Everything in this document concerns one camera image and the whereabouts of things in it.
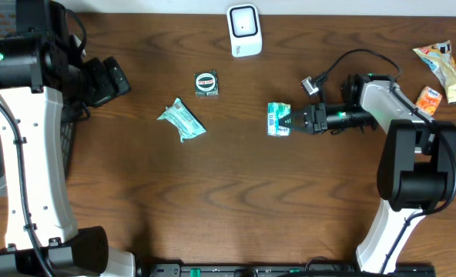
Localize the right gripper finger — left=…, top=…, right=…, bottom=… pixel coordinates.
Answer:
left=278, top=111, right=305, bottom=122
left=279, top=118, right=305, bottom=132

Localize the teal white candy packet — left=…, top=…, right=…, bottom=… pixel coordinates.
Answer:
left=267, top=102, right=291, bottom=137

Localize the dark green round-logo packet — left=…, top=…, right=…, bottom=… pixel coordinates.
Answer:
left=194, top=70, right=219, bottom=97

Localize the small orange box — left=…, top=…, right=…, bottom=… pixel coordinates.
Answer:
left=415, top=86, right=443, bottom=115

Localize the yellow snack bag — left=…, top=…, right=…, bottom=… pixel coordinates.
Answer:
left=413, top=40, right=456, bottom=104

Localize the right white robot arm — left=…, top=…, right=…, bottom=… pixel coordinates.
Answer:
left=269, top=74, right=456, bottom=275

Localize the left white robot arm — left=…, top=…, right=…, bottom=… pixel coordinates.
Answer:
left=0, top=1, right=143, bottom=277

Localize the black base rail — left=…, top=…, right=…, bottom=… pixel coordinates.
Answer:
left=141, top=262, right=437, bottom=277

